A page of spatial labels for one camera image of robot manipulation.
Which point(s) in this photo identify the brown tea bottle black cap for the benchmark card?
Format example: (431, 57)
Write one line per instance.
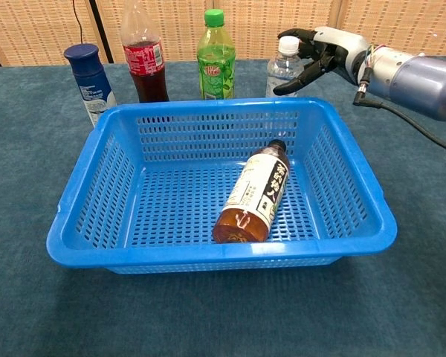
(252, 197)

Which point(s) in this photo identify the green tea bottle green cap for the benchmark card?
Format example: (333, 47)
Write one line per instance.
(215, 70)

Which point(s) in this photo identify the clear water bottle white cap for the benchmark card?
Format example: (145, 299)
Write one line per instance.
(282, 70)

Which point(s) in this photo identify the navy and white milk bottle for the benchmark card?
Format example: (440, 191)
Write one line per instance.
(91, 85)

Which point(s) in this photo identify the blue perforated plastic basket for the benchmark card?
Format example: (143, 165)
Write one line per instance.
(223, 254)

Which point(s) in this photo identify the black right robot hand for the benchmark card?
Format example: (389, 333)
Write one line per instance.
(338, 48)

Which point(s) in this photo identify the woven bamboo folding screen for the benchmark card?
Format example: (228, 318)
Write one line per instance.
(252, 22)

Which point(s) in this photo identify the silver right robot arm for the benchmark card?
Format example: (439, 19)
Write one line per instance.
(420, 82)

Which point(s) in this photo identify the cola bottle red label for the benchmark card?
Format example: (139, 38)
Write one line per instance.
(145, 59)

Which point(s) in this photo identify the teal table cloth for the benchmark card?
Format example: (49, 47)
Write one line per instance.
(223, 316)

